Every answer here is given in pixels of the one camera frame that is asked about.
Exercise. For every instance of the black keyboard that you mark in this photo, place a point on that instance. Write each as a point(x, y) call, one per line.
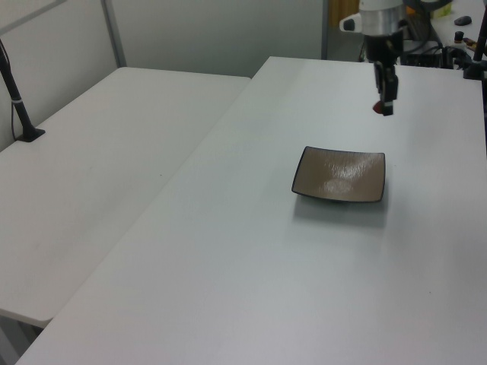
point(422, 28)

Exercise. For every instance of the black pole with clamp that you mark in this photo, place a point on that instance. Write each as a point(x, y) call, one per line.
point(478, 45)

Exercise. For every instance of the black camera pole with base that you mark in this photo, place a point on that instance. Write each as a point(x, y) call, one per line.
point(19, 102)

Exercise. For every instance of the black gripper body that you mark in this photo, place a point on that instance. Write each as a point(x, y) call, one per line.
point(384, 47)

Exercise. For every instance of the red strawberry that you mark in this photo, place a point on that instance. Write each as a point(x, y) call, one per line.
point(377, 108)

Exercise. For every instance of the black electronics box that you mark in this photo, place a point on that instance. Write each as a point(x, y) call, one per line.
point(422, 59)

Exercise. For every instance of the grey metal door post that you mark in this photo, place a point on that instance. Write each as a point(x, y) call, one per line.
point(324, 28)

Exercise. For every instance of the square brown ceramic plate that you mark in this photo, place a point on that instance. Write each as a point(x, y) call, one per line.
point(338, 175)

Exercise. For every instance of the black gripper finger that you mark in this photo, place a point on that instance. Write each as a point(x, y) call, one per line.
point(390, 91)
point(378, 78)

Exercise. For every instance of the wooden panel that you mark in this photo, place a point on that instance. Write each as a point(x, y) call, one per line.
point(338, 11)

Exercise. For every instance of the green and white box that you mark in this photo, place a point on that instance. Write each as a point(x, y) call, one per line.
point(443, 11)

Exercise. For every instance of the small dark bottle red band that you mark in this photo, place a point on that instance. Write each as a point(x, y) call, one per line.
point(459, 36)

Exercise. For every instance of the grey computer mouse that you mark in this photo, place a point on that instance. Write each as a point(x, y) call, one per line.
point(463, 19)

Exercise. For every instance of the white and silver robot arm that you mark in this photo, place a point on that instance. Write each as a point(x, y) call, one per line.
point(380, 17)

